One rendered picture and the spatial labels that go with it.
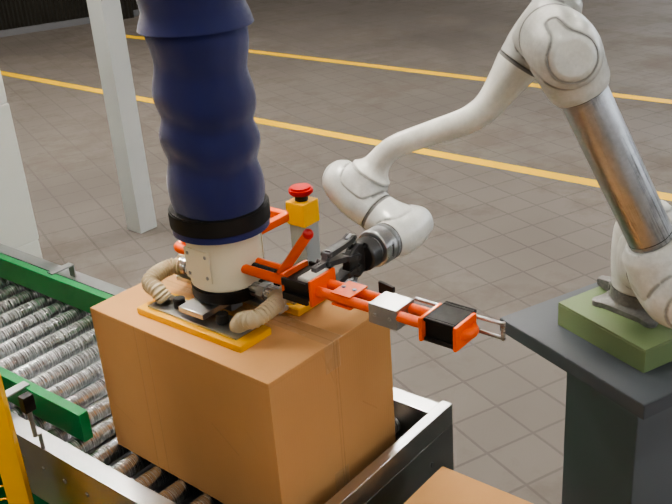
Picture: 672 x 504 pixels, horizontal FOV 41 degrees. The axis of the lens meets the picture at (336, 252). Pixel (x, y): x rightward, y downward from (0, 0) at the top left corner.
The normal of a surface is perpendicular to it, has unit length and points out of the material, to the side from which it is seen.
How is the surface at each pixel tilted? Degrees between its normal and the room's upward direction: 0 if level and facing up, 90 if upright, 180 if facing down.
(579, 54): 86
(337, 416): 90
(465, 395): 0
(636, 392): 0
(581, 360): 0
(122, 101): 90
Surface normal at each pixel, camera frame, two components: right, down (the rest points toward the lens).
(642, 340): -0.08, -0.90
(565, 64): -0.04, 0.34
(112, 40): 0.78, 0.21
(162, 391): -0.65, 0.36
